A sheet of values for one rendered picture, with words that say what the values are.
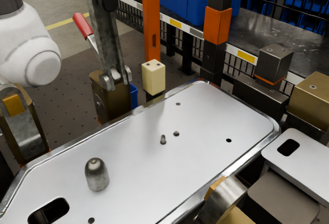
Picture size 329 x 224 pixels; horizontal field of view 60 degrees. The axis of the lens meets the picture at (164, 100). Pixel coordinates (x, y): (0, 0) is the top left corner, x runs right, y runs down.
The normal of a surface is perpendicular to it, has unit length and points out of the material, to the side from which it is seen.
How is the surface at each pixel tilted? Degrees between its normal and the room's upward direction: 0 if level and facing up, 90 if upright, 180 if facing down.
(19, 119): 78
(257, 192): 0
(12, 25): 58
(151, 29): 90
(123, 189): 0
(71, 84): 0
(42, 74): 100
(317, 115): 90
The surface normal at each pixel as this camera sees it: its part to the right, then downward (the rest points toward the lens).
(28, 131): 0.63, 0.30
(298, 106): -0.76, 0.40
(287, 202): 0.00, -0.78
